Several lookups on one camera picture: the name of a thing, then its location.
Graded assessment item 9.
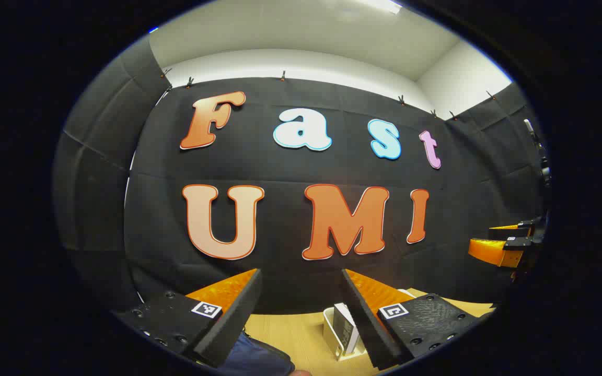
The blue schoolbag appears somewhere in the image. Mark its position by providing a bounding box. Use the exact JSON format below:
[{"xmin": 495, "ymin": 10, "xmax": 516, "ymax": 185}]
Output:
[{"xmin": 217, "ymin": 332, "xmax": 296, "ymax": 376}]

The ceiling light panel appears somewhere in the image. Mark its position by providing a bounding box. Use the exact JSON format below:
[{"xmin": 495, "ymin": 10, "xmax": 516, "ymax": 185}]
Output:
[{"xmin": 356, "ymin": 0, "xmax": 403, "ymax": 15}]

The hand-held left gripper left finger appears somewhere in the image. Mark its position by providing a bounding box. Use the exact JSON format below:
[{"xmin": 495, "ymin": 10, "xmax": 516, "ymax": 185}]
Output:
[{"xmin": 115, "ymin": 269, "xmax": 263, "ymax": 368}]

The dark grey cover book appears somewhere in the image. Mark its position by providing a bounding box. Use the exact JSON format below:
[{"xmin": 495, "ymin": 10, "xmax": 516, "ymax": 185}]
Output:
[{"xmin": 332, "ymin": 303, "xmax": 360, "ymax": 356}]

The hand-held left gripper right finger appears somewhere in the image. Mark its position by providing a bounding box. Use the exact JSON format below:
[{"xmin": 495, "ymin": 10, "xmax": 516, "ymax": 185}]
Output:
[{"xmin": 341, "ymin": 269, "xmax": 496, "ymax": 370}]

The white bookshelf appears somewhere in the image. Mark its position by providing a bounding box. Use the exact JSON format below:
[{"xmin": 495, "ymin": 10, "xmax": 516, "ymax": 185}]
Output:
[{"xmin": 323, "ymin": 288, "xmax": 416, "ymax": 361}]

